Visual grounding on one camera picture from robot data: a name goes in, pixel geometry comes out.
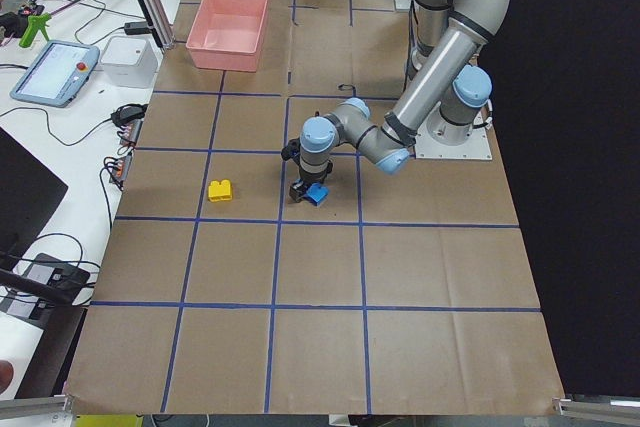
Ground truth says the blue toy block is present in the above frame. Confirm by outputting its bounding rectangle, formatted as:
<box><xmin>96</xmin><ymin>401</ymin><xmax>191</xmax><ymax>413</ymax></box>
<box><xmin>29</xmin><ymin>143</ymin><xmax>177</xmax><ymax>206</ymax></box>
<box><xmin>303</xmin><ymin>183</ymin><xmax>329</xmax><ymax>207</ymax></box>

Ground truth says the green plastic clamp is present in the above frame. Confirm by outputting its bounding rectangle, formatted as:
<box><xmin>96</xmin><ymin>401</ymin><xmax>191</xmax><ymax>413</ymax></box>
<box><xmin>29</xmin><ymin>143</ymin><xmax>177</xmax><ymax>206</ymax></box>
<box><xmin>19</xmin><ymin>13</ymin><xmax>52</xmax><ymax>48</ymax></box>

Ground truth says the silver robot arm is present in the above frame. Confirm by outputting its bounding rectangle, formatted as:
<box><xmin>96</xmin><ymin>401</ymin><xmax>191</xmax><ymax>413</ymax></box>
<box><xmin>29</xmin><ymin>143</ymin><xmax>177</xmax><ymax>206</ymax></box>
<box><xmin>281</xmin><ymin>0</ymin><xmax>510</xmax><ymax>204</ymax></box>

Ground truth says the black power adapter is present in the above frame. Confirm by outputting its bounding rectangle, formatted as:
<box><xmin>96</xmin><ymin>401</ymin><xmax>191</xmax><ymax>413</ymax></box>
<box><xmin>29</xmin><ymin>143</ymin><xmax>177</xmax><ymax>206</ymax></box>
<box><xmin>123</xmin><ymin>21</ymin><xmax>151</xmax><ymax>36</ymax></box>

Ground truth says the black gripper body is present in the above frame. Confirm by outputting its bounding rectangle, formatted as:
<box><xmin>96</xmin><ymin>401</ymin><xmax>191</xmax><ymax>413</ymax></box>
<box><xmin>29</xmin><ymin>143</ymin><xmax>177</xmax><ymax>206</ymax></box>
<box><xmin>281</xmin><ymin>139</ymin><xmax>333</xmax><ymax>188</ymax></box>

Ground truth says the black monitor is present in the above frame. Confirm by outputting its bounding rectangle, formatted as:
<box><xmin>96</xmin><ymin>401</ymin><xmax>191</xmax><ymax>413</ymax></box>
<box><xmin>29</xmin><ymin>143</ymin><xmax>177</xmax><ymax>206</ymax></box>
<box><xmin>1</xmin><ymin>129</ymin><xmax>68</xmax><ymax>257</ymax></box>

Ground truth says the pink plastic box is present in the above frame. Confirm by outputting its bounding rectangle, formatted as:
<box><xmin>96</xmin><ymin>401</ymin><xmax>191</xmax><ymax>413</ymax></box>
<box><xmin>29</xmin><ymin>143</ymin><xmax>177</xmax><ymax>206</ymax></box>
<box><xmin>186</xmin><ymin>0</ymin><xmax>269</xmax><ymax>73</ymax></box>

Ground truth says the white cube device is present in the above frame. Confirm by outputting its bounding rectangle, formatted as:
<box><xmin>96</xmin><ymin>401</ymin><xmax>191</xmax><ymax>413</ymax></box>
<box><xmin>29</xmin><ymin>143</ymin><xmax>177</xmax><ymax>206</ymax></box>
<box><xmin>100</xmin><ymin>36</ymin><xmax>158</xmax><ymax>89</ymax></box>

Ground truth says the yellow toy block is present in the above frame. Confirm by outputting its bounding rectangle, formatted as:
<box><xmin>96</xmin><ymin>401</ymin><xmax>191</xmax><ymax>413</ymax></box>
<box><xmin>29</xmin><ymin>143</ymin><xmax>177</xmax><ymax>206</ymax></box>
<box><xmin>207</xmin><ymin>179</ymin><xmax>233</xmax><ymax>202</ymax></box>

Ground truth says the teach pendant tablet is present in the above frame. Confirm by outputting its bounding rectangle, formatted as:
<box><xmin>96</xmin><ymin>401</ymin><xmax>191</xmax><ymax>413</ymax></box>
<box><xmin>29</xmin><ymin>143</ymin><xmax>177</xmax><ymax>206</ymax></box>
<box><xmin>10</xmin><ymin>40</ymin><xmax>100</xmax><ymax>108</ymax></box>

